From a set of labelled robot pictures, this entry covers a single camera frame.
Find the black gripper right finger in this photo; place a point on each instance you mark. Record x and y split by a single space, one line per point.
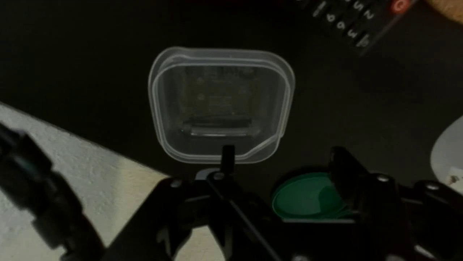
385 221

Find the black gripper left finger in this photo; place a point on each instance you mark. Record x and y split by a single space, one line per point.
193 217

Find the small clear plastic container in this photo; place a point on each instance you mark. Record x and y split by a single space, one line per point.
219 101

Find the green round lid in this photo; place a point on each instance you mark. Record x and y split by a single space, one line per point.
308 197

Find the black remote control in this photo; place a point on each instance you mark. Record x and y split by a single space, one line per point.
359 16

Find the round cork mat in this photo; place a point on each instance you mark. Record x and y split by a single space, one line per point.
449 8

